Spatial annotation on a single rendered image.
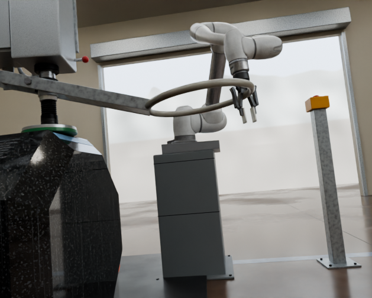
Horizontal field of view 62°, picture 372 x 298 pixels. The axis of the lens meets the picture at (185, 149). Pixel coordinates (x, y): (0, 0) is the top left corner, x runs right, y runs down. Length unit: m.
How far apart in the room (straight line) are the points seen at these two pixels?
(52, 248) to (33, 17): 0.91
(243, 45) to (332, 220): 1.27
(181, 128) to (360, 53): 5.30
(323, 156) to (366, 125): 4.56
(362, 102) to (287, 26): 2.00
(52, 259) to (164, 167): 1.11
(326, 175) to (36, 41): 1.78
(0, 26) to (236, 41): 0.99
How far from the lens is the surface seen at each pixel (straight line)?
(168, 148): 2.04
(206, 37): 1.86
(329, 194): 2.21
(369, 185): 6.67
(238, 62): 1.49
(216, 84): 1.16
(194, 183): 2.01
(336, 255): 2.27
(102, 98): 1.35
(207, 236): 2.04
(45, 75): 1.47
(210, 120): 2.21
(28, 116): 7.45
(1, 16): 1.56
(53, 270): 1.13
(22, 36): 1.47
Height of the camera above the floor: 0.64
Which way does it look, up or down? 5 degrees up
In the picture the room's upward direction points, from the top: 5 degrees counter-clockwise
